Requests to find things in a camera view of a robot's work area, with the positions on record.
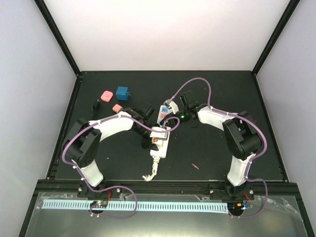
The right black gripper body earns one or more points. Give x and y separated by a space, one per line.
185 118

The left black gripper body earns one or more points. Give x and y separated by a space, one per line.
145 143

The white plug with red print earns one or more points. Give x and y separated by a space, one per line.
157 141

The white power strip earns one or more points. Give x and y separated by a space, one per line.
162 150

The yellow orange plug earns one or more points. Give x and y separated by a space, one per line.
117 108

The blue cube plug adapter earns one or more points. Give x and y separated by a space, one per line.
122 93

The black cable tie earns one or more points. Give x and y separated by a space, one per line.
94 109

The pink plug adapter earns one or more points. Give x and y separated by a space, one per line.
106 96

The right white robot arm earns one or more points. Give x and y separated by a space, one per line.
243 137

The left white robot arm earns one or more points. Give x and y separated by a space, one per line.
80 147

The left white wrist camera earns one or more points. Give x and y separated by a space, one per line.
160 132

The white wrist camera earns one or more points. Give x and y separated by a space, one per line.
160 132
171 106

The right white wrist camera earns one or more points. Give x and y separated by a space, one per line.
171 106

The black aluminium front rail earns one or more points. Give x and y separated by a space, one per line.
142 187

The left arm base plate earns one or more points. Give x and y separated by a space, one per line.
85 192

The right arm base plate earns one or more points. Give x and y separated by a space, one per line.
222 192

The light blue slotted cable duct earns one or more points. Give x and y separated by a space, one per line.
152 206

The right black frame post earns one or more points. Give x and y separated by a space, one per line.
285 17

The black frame post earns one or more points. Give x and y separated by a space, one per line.
285 17
57 34

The left black frame post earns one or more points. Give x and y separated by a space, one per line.
57 34

